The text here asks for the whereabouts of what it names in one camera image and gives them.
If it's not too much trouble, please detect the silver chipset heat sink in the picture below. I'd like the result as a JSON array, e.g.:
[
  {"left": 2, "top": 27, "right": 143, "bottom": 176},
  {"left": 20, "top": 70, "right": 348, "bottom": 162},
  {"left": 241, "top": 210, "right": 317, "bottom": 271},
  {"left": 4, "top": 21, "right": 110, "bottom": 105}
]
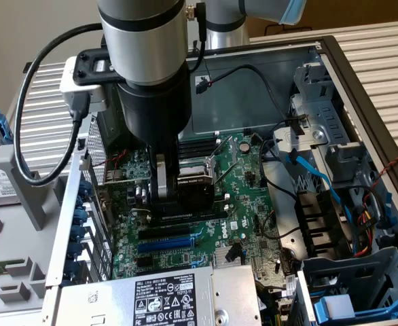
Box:
[{"left": 214, "top": 244, "right": 251, "bottom": 269}]

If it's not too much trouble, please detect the blue disk carrier rail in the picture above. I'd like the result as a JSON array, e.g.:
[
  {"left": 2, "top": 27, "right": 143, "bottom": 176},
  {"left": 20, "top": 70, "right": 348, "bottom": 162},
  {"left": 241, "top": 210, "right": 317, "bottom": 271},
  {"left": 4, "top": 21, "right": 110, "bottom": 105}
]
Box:
[{"left": 0, "top": 109, "right": 16, "bottom": 147}]

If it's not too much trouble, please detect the blue expansion slot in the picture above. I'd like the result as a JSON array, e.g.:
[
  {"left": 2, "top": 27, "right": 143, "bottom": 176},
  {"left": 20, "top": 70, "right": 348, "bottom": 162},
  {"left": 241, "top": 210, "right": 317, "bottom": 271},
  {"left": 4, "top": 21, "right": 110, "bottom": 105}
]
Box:
[{"left": 137, "top": 237, "right": 196, "bottom": 253}]

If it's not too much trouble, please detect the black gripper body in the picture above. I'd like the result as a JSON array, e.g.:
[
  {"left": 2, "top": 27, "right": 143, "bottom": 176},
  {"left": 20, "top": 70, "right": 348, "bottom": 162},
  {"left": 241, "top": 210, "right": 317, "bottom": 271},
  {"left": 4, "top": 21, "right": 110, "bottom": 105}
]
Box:
[{"left": 117, "top": 64, "right": 193, "bottom": 156}]

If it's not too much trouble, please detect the black wire with black plug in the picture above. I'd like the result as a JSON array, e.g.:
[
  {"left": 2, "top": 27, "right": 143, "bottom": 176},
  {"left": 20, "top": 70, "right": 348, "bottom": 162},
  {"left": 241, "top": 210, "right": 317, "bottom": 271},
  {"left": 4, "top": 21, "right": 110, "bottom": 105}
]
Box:
[{"left": 195, "top": 64, "right": 290, "bottom": 120}]

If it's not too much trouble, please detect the green Dell motherboard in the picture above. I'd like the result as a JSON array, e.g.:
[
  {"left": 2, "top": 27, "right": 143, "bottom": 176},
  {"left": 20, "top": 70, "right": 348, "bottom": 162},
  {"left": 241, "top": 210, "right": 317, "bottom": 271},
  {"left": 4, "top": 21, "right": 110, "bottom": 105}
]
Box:
[{"left": 112, "top": 132, "right": 288, "bottom": 283}]

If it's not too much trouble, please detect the coloured power wire bundle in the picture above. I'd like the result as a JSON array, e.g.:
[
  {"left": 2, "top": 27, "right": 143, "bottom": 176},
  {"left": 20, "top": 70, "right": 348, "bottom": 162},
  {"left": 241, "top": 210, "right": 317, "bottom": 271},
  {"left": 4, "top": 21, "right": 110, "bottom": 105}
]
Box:
[{"left": 350, "top": 185, "right": 390, "bottom": 259}]

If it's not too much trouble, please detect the thick black camera cable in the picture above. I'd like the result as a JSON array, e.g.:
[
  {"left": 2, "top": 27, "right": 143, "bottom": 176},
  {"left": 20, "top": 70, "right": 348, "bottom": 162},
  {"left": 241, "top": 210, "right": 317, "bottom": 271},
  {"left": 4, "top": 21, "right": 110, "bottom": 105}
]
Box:
[{"left": 14, "top": 23, "right": 105, "bottom": 187}]

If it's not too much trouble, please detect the black fan shroud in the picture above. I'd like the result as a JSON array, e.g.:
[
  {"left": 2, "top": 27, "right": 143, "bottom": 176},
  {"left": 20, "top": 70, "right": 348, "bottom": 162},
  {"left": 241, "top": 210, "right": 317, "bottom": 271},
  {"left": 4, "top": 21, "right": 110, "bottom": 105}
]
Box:
[{"left": 293, "top": 189, "right": 352, "bottom": 259}]

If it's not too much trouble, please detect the black camera mounting plate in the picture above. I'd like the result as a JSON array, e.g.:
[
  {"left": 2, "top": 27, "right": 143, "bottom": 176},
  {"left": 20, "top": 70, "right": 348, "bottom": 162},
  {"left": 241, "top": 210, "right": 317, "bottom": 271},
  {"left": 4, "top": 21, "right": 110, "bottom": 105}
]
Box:
[{"left": 75, "top": 48, "right": 126, "bottom": 86}]

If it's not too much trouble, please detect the red black twisted wire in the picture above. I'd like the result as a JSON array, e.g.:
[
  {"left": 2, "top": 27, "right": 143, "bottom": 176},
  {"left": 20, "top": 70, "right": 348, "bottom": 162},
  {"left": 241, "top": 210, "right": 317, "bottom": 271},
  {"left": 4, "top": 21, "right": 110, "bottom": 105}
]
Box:
[{"left": 368, "top": 154, "right": 398, "bottom": 191}]

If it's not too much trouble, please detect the blue disk caddy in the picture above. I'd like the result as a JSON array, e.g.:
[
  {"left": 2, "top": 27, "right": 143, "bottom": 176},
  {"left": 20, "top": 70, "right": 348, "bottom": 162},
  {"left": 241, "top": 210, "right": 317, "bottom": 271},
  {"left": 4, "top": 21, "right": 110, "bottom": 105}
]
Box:
[{"left": 312, "top": 293, "right": 398, "bottom": 325}]

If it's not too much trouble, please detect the grey printed parts rack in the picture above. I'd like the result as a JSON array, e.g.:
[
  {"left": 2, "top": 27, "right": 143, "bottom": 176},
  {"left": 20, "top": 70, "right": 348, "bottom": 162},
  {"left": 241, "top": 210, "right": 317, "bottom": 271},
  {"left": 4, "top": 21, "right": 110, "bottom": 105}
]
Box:
[{"left": 0, "top": 145, "right": 64, "bottom": 315}]

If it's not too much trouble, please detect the green graphics card black fan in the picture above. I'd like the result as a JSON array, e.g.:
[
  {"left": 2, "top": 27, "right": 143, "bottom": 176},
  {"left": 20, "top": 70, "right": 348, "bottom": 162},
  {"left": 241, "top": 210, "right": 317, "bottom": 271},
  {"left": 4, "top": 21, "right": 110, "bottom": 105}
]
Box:
[{"left": 102, "top": 173, "right": 217, "bottom": 218}]

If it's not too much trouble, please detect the silver power supply unit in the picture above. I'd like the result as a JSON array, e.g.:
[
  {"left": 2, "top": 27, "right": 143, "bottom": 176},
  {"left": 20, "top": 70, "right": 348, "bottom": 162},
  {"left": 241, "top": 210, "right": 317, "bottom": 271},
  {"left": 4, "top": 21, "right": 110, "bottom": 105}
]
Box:
[{"left": 54, "top": 264, "right": 264, "bottom": 326}]

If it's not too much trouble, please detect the thin metal locking lever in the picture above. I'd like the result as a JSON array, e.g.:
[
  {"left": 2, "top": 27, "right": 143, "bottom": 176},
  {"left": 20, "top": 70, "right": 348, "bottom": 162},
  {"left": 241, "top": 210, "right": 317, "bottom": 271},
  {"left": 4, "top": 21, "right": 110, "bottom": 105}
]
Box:
[{"left": 215, "top": 160, "right": 240, "bottom": 187}]

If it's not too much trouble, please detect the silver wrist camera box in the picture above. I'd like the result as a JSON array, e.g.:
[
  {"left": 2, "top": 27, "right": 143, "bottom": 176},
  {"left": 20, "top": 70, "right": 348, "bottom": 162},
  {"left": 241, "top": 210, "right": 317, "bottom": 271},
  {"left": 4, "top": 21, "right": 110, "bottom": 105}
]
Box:
[{"left": 59, "top": 56, "right": 109, "bottom": 113}]

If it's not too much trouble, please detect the long black expansion slot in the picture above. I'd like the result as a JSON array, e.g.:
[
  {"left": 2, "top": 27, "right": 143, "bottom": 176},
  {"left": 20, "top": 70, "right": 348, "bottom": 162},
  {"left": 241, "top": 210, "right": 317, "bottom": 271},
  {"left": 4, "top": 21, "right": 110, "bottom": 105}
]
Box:
[{"left": 138, "top": 225, "right": 192, "bottom": 240}]

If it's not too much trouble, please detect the silver socket cover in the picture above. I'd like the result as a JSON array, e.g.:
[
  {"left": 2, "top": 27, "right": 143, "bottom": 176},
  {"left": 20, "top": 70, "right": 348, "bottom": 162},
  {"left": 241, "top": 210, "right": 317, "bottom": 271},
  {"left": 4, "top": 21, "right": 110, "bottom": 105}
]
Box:
[{"left": 211, "top": 134, "right": 239, "bottom": 164}]

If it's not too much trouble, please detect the silver metal drive cage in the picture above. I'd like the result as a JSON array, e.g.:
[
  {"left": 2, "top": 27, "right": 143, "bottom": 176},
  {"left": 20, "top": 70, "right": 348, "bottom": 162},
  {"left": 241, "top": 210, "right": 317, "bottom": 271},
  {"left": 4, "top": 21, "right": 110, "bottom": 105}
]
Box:
[{"left": 289, "top": 62, "right": 373, "bottom": 184}]

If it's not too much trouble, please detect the thin red wire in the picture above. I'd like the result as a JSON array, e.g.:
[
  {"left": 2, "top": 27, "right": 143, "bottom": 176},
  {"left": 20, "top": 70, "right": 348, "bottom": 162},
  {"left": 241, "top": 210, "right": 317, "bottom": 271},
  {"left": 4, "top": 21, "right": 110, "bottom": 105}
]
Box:
[{"left": 92, "top": 151, "right": 129, "bottom": 169}]

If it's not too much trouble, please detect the blue flat data wire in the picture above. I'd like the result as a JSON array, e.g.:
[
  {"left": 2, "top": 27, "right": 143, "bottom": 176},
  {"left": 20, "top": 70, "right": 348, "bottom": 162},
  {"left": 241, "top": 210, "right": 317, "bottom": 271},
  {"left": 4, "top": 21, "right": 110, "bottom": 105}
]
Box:
[{"left": 287, "top": 151, "right": 352, "bottom": 221}]

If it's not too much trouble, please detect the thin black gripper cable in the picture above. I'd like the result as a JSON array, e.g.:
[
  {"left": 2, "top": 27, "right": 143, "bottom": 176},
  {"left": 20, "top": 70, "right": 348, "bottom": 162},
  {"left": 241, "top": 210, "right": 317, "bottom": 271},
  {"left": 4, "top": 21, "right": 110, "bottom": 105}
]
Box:
[{"left": 185, "top": 2, "right": 209, "bottom": 74}]

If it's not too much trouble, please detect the open grey PC case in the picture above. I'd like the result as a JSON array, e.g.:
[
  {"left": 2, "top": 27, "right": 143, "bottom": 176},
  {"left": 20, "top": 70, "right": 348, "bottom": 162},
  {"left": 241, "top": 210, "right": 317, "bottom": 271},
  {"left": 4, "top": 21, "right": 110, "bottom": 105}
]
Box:
[{"left": 44, "top": 33, "right": 398, "bottom": 326}]

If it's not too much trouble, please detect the grey disk bay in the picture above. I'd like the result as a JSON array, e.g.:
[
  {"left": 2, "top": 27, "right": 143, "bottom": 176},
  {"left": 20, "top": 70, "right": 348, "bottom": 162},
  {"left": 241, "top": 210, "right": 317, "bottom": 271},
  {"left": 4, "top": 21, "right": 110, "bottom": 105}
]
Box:
[{"left": 295, "top": 246, "right": 398, "bottom": 326}]

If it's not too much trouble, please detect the metal CPU socket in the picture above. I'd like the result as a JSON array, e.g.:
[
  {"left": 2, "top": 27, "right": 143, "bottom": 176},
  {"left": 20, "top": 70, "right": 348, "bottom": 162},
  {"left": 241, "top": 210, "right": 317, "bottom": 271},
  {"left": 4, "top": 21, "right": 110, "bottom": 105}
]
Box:
[{"left": 178, "top": 158, "right": 219, "bottom": 177}]

